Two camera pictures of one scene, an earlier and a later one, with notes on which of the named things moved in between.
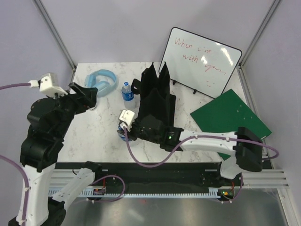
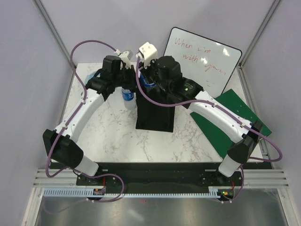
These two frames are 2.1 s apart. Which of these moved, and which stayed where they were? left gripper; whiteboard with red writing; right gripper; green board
Moved: left gripper; right gripper
Stayed: green board; whiteboard with red writing
